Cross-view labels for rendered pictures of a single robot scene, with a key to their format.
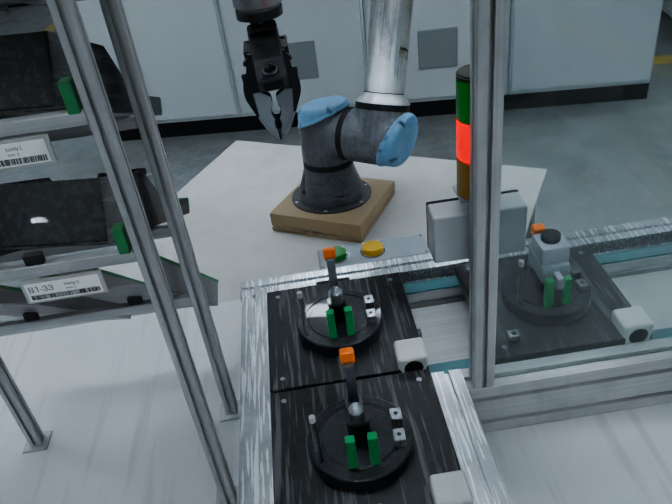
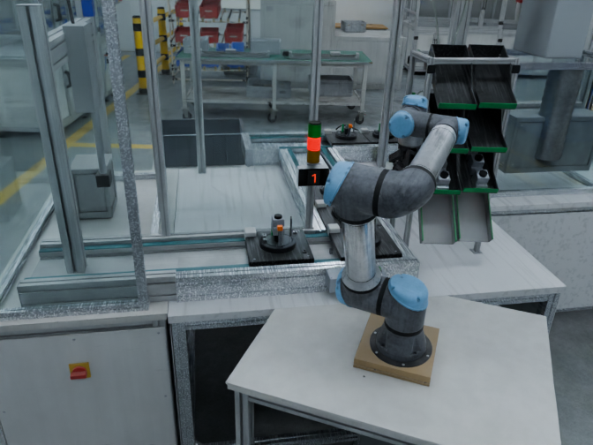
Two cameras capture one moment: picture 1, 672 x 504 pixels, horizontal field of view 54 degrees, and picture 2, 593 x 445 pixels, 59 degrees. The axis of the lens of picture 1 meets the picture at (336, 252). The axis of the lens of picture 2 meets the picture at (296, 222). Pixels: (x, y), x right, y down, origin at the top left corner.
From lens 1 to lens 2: 267 cm
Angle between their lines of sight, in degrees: 118
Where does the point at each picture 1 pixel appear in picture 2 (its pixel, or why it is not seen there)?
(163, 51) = not seen: outside the picture
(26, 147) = not seen: hidden behind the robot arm
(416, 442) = (330, 213)
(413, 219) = (336, 340)
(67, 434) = (466, 252)
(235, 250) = (454, 327)
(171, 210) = not seen: hidden behind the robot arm
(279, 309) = (392, 246)
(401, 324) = (337, 239)
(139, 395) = (448, 261)
